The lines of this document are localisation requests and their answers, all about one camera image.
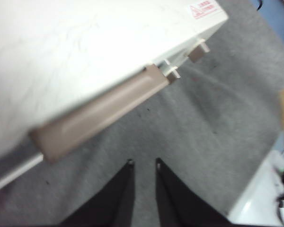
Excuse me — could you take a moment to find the white Toshiba toaster oven body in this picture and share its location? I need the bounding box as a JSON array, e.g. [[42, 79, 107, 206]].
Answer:
[[0, 0, 229, 164]]

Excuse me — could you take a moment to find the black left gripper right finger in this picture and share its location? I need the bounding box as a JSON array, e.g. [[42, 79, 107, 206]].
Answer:
[[155, 157, 231, 227]]

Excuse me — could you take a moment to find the white beige oven knob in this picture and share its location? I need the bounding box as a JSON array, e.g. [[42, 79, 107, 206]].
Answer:
[[186, 39, 211, 64], [164, 59, 181, 84]]

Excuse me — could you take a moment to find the oven door with beige handle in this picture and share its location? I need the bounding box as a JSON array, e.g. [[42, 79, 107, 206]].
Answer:
[[0, 63, 170, 193]]

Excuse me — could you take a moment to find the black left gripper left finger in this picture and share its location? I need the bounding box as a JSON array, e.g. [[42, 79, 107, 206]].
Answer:
[[59, 158, 136, 227]]

